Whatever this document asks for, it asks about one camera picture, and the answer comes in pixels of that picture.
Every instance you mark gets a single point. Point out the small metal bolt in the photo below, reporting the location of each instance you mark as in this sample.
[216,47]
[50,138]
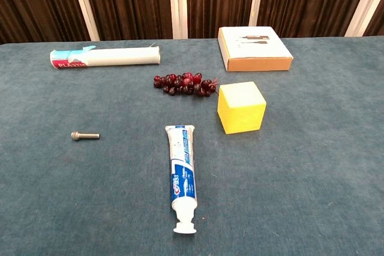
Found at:
[87,135]

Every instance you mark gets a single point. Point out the dark red grape bunch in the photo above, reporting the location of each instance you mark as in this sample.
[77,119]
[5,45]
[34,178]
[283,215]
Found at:
[186,83]

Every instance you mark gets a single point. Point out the yellow foam cube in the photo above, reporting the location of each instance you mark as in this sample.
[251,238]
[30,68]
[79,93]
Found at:
[240,109]

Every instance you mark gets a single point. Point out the blue white toothpaste tube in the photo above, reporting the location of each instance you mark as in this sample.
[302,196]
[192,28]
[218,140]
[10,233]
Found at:
[183,178]

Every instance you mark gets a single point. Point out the white plastic wrap roll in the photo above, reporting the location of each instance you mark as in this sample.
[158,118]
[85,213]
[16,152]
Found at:
[120,56]

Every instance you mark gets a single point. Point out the flat white cardboard box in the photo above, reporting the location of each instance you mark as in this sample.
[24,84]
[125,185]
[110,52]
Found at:
[252,43]

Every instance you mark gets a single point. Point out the teal table cloth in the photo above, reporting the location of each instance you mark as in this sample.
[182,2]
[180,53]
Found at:
[90,193]

